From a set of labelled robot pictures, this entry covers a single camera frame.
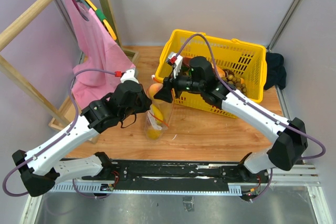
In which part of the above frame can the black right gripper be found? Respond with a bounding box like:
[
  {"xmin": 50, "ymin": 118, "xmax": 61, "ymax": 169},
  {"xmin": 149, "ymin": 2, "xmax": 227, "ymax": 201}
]
[{"xmin": 154, "ymin": 67, "xmax": 203, "ymax": 103}]

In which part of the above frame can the orange yellow peach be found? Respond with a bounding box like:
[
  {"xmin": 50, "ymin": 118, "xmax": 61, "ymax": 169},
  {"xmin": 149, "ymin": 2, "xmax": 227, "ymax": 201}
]
[{"xmin": 147, "ymin": 83, "xmax": 163, "ymax": 100}]

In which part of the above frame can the clear zip bag orange zipper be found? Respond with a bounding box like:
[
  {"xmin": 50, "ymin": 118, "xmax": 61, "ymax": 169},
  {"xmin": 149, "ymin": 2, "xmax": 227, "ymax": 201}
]
[{"xmin": 144, "ymin": 74, "xmax": 173, "ymax": 141}]

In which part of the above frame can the brown longan bunch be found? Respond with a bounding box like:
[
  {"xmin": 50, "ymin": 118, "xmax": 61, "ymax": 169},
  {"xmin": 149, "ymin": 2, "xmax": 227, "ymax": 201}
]
[{"xmin": 223, "ymin": 69, "xmax": 247, "ymax": 95}]

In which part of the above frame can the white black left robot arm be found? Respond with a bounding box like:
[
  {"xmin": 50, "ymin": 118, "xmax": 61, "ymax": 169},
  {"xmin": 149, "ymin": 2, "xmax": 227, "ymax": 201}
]
[{"xmin": 12, "ymin": 80, "xmax": 152, "ymax": 197}]

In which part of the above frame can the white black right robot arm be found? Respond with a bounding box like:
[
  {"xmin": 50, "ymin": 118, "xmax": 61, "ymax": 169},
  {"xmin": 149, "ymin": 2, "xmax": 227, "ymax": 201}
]
[{"xmin": 154, "ymin": 53, "xmax": 308, "ymax": 182}]

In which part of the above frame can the brown glazed hot dog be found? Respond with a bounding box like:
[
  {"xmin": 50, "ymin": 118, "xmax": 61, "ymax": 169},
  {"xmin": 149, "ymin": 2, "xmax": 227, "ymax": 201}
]
[{"xmin": 182, "ymin": 57, "xmax": 226, "ymax": 78}]

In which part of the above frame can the pink shirt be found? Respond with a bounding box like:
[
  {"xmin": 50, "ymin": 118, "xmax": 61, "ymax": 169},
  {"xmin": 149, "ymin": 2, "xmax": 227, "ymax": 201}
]
[{"xmin": 64, "ymin": 0, "xmax": 135, "ymax": 109}]

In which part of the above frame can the yellow plastic shopping basket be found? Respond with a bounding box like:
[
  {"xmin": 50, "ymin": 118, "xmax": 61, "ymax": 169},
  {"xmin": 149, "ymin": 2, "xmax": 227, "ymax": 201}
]
[{"xmin": 154, "ymin": 29, "xmax": 267, "ymax": 118}]

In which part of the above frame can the yellow green clothes hanger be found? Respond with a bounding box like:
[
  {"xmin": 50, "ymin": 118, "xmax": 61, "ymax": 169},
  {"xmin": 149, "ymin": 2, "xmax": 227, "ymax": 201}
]
[{"xmin": 85, "ymin": 0, "xmax": 117, "ymax": 41}]

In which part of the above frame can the black cloth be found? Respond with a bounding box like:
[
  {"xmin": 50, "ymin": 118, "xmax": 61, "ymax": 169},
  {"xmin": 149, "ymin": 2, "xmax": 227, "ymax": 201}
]
[{"xmin": 264, "ymin": 52, "xmax": 287, "ymax": 90}]

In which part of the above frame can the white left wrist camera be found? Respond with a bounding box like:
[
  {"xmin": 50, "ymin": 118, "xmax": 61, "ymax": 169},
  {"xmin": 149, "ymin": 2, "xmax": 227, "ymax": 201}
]
[{"xmin": 114, "ymin": 68, "xmax": 139, "ymax": 83}]

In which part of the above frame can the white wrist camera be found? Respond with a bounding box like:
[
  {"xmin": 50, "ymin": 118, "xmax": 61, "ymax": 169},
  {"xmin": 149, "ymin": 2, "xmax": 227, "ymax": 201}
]
[
  {"xmin": 114, "ymin": 68, "xmax": 139, "ymax": 83},
  {"xmin": 166, "ymin": 52, "xmax": 183, "ymax": 79}
]

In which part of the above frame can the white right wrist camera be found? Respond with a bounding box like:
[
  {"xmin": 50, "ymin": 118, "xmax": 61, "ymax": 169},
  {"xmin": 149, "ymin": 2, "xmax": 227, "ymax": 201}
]
[{"xmin": 166, "ymin": 52, "xmax": 183, "ymax": 79}]

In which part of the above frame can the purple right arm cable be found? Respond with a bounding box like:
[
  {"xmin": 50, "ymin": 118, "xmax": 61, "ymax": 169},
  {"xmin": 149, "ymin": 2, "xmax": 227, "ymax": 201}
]
[{"xmin": 174, "ymin": 33, "xmax": 327, "ymax": 159}]

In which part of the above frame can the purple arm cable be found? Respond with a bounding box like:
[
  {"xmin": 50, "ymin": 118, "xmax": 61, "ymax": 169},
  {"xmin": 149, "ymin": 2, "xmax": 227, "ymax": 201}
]
[
  {"xmin": 2, "ymin": 68, "xmax": 119, "ymax": 197},
  {"xmin": 174, "ymin": 33, "xmax": 327, "ymax": 159}
]

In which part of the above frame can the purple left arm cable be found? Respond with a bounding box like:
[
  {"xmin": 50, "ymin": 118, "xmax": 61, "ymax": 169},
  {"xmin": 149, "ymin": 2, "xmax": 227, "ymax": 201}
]
[{"xmin": 2, "ymin": 68, "xmax": 119, "ymax": 197}]

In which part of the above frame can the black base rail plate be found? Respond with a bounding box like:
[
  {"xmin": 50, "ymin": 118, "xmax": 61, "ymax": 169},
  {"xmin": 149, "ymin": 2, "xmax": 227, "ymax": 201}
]
[{"xmin": 82, "ymin": 159, "xmax": 269, "ymax": 193}]

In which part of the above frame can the aluminium frame post left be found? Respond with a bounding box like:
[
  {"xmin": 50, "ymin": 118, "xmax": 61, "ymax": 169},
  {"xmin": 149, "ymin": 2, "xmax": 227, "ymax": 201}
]
[{"xmin": 52, "ymin": 0, "xmax": 84, "ymax": 63}]

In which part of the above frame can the aluminium frame post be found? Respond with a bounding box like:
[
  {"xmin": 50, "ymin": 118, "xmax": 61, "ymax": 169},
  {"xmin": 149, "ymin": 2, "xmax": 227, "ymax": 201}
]
[
  {"xmin": 52, "ymin": 0, "xmax": 84, "ymax": 63},
  {"xmin": 266, "ymin": 0, "xmax": 303, "ymax": 51}
]

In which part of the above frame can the aluminium frame post right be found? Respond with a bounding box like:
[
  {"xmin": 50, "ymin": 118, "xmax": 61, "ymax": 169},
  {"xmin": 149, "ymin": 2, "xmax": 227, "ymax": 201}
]
[{"xmin": 266, "ymin": 0, "xmax": 303, "ymax": 51}]

